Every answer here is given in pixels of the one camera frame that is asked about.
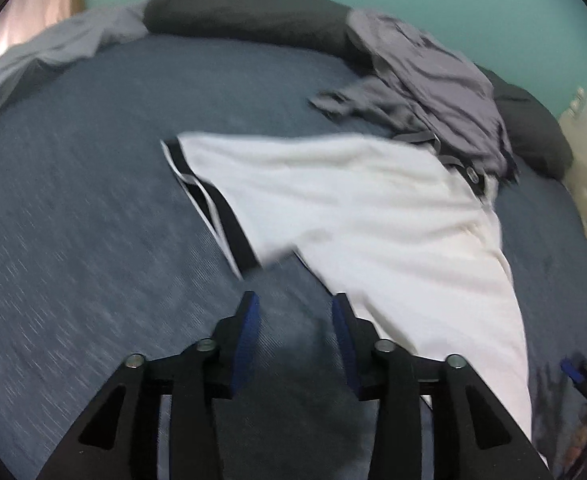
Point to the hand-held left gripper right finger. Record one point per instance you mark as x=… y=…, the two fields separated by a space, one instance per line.
x=346 y=345

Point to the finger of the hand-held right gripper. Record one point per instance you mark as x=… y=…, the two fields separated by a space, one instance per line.
x=571 y=369

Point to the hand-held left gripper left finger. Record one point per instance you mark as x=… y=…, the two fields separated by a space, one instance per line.
x=246 y=340

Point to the white polo shirt black trim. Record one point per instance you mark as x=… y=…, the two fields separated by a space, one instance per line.
x=348 y=200

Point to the blue-grey bed blanket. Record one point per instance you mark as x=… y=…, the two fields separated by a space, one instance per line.
x=98 y=210

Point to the grey knit sweater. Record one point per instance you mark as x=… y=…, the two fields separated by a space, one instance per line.
x=343 y=102

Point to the grey jacket black trim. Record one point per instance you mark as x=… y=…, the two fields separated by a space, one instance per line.
x=423 y=70

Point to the light grey duvet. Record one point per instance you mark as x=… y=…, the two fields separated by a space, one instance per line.
x=48 y=55

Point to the pink curtain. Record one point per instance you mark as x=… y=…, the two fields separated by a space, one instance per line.
x=28 y=10

